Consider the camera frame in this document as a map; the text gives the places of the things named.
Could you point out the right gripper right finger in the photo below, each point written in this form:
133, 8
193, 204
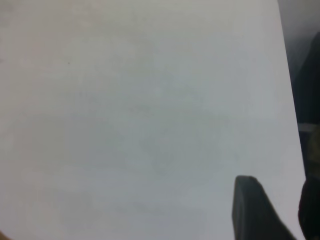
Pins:
311, 212

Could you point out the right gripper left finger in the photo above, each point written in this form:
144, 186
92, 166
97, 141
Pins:
252, 212

